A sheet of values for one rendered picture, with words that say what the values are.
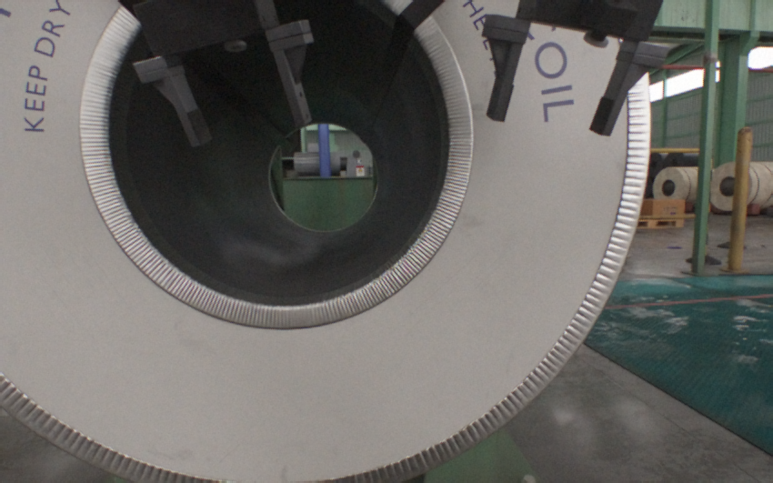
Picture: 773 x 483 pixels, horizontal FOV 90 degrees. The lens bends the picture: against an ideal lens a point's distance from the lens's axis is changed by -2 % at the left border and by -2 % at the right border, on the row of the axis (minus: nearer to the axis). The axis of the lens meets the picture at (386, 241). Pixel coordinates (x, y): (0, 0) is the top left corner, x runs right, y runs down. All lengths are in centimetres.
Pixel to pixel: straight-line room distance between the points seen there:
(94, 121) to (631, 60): 69
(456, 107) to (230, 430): 62
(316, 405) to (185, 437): 21
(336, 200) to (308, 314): 250
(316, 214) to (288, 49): 268
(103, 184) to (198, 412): 37
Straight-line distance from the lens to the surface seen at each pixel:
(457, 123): 65
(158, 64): 53
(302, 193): 312
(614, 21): 46
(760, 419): 168
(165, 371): 72
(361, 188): 311
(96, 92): 72
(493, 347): 71
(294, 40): 46
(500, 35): 46
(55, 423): 83
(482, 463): 105
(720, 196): 1314
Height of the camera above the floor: 69
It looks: 7 degrees down
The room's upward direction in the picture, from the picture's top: 1 degrees counter-clockwise
